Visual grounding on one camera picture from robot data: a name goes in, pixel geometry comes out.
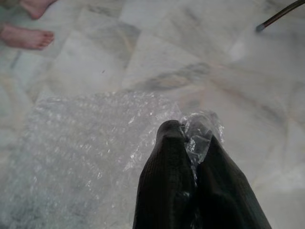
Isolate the clear bubble wrap sheet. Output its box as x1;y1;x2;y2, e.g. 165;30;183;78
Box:
0;90;226;229

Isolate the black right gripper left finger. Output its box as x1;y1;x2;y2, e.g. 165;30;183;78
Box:
132;119;201;229

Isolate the person's left bare foot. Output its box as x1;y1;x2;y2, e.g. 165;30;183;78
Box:
20;0;58;20

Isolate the person's bare foot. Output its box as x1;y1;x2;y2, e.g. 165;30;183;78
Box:
20;0;58;20
0;22;55;51

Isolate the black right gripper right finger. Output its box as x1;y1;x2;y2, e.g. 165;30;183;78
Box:
197;135;273;229

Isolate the folding table marble top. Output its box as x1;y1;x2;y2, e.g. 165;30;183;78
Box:
256;0;305;33

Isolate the person's right bare foot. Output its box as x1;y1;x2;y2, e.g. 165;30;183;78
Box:
0;22;55;51

